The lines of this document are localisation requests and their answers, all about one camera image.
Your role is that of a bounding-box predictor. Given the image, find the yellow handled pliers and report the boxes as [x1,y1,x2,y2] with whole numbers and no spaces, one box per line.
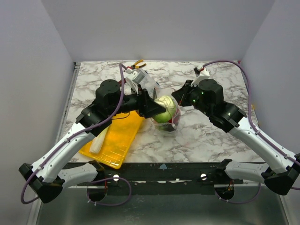
[130,59,147,70]

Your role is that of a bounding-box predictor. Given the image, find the purple cable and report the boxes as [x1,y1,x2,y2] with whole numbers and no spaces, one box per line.
[20,62,132,207]
[201,60,300,204]

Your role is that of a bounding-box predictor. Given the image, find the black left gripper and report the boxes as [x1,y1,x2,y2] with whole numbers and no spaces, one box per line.
[108,84,165,118]

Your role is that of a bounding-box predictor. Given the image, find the clear pink dotted zip bag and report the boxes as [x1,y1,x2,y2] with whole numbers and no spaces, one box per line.
[151,88,181,137]

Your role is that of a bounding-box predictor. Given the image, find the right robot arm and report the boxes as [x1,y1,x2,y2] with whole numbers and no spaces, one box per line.
[172,79,300,195]

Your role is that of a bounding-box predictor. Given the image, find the purple eggplant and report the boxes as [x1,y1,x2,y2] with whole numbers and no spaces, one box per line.
[161,123,176,132]

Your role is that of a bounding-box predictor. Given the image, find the red tomato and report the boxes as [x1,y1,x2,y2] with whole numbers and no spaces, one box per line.
[171,109,181,126]

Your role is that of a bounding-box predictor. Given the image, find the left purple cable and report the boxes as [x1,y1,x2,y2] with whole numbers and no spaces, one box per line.
[20,62,132,207]

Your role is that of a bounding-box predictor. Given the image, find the yellow plastic tray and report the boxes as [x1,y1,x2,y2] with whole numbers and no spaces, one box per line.
[79,111,144,169]

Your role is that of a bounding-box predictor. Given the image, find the black metal base rail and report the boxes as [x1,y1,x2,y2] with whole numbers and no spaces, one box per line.
[79,163,243,196]

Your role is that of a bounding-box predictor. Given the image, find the white leek stalk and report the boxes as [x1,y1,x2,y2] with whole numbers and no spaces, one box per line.
[89,127,109,154]

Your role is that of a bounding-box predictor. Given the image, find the green cabbage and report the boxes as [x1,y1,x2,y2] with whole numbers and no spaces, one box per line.
[153,95,177,123]

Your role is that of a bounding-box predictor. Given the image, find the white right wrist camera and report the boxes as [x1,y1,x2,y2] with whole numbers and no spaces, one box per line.
[191,65,210,87]

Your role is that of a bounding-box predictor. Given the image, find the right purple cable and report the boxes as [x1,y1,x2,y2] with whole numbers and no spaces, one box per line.
[201,60,300,204]

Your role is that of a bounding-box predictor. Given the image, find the clear plastic screw box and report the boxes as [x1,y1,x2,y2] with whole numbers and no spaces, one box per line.
[138,69,160,99]

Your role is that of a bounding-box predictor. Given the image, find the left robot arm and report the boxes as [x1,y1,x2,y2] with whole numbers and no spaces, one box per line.
[19,79,166,203]

